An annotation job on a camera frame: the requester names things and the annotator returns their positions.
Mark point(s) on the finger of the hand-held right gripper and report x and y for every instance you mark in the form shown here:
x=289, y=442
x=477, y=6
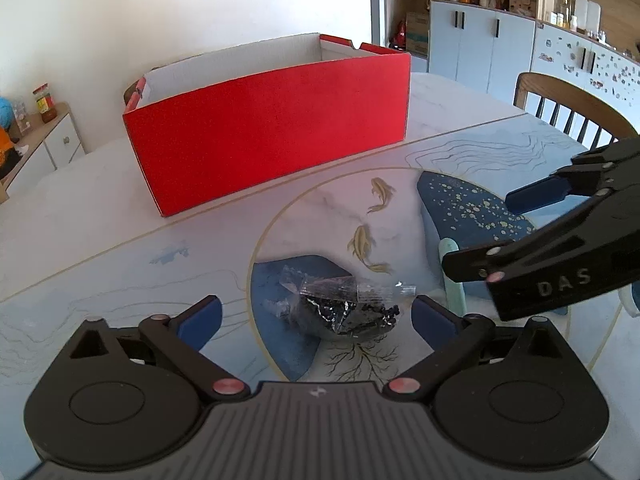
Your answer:
x=550, y=240
x=535, y=195

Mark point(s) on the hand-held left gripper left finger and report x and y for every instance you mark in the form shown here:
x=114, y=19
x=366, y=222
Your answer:
x=205, y=317

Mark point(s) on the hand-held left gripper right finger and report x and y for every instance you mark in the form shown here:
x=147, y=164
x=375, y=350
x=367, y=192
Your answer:
x=427, y=315

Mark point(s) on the mint green plastic stick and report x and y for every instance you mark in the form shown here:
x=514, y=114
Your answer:
x=452, y=300

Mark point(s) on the clear bag of black parts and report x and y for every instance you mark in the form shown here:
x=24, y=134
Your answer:
x=350, y=317

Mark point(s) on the red cardboard box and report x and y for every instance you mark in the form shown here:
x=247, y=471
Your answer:
x=275, y=125

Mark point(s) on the white marble desktop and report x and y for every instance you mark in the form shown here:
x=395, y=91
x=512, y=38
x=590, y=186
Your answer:
x=75, y=200

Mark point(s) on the light wooden chair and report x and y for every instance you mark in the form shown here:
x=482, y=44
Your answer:
x=540, y=80

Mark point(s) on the glass jar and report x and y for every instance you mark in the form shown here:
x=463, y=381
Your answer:
x=564, y=5

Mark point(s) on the red toy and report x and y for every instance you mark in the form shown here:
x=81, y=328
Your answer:
x=399, y=37

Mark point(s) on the white sideboard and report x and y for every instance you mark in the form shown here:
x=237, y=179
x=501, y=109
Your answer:
x=60, y=145

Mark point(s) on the orange snack bag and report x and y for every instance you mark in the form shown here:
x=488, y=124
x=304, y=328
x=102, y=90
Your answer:
x=5, y=150

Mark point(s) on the red label sauce jar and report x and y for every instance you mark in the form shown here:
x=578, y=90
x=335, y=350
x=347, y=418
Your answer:
x=46, y=107

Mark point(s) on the clear plastic stand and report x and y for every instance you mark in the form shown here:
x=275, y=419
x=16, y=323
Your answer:
x=21, y=115

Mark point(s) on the small blue globe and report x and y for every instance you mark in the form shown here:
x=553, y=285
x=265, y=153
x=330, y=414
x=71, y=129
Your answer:
x=4, y=112

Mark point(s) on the pale blue wall cabinet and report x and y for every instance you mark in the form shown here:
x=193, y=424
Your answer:
x=475, y=50

